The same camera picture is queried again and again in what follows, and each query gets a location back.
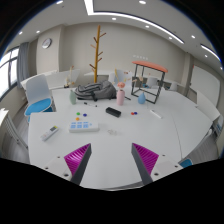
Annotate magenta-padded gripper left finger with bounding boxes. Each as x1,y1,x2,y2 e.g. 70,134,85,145
41,143,92,186

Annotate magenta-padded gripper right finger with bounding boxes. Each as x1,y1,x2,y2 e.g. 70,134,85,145
130,142,183,186

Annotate white remote control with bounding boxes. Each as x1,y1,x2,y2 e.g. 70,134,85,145
40,125,60,142

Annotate black rectangular box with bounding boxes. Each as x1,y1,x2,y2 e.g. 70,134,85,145
105,106,122,118

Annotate blue vase with dried stems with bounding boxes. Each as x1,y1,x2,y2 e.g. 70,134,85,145
137,78,148,105

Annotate green vase with dried flowers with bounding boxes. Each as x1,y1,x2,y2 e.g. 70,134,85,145
64,65,78,106

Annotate pink vase with flowers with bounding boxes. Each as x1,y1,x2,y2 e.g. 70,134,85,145
114,68,132,107

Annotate grey backpack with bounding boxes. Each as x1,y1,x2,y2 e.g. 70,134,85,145
74,80,118,102

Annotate white chair with blue cushion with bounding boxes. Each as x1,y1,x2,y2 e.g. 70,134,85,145
23,73,56,123

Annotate plain white chair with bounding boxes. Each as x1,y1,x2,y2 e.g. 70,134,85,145
109,72,126,86

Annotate black-framed orange-topped side table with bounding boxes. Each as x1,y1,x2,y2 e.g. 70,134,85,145
130,60,169,105

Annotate wooden coat rack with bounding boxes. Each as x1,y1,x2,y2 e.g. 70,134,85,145
88,24,107,84

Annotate grey curtain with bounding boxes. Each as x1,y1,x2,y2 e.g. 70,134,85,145
16,42,31,89

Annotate window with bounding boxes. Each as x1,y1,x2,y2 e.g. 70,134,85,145
0,48,20,101

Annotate long ceiling light strip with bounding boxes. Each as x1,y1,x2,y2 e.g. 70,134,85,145
83,0,185,45

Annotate round ceiling spotlights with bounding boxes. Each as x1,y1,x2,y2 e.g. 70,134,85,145
18,0,198,39

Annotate round wall clock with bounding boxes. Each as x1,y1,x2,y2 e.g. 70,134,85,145
41,37,53,50

